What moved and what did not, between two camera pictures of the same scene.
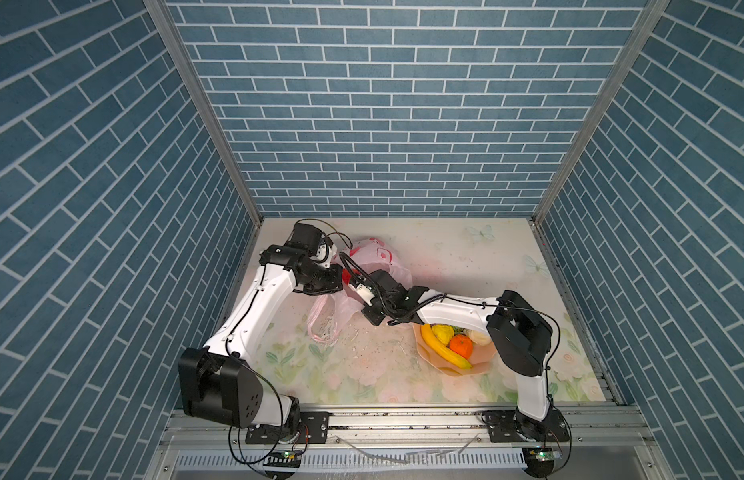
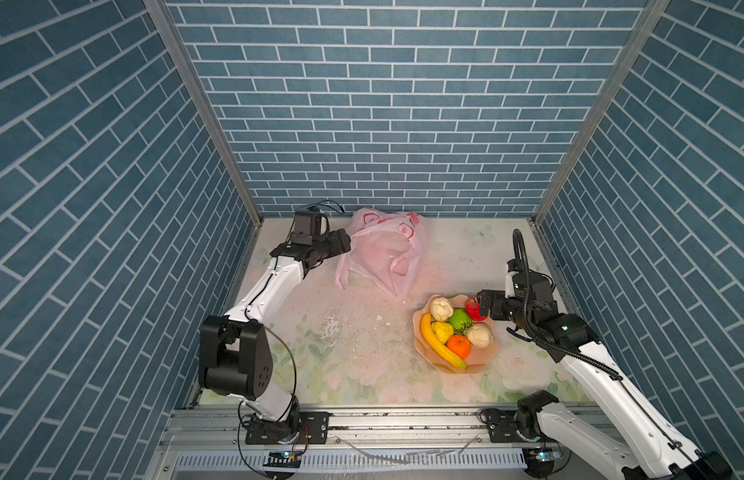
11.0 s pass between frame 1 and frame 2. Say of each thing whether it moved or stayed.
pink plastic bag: moved
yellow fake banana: stayed
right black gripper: moved
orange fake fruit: stayed
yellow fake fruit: stayed
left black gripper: moved
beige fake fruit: moved
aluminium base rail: stayed
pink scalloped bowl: stayed
